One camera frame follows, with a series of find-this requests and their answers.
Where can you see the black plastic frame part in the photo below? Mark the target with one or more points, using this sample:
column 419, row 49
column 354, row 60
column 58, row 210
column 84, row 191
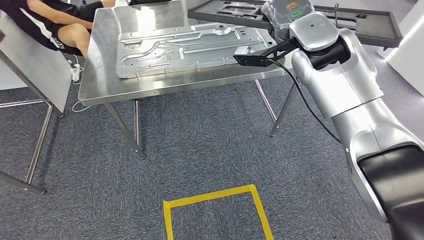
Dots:
column 374, row 30

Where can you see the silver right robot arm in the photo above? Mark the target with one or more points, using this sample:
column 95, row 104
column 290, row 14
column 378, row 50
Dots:
column 348, row 86

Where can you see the steel workbench table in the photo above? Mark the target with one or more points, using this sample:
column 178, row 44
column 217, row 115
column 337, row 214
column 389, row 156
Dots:
column 99, row 82

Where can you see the yellow floor tape square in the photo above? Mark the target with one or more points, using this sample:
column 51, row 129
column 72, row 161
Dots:
column 212, row 195

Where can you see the stamped silver metal plate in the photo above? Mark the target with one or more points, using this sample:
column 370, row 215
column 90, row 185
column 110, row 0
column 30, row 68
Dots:
column 165, row 59

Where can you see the white power strip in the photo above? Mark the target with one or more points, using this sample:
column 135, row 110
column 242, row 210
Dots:
column 76, row 73

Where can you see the steel side table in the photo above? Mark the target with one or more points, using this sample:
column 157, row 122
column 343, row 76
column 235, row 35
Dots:
column 39, row 145

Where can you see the grey panel board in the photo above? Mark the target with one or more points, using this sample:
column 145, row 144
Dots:
column 36, row 66

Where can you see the white cabinet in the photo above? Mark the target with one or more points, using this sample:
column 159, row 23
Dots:
column 410, row 49

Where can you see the person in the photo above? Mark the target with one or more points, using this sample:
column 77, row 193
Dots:
column 20, row 16

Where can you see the black camera bracket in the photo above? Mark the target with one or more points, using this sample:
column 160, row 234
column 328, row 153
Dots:
column 255, row 61

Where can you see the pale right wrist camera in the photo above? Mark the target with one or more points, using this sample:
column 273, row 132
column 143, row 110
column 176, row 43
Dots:
column 243, row 50

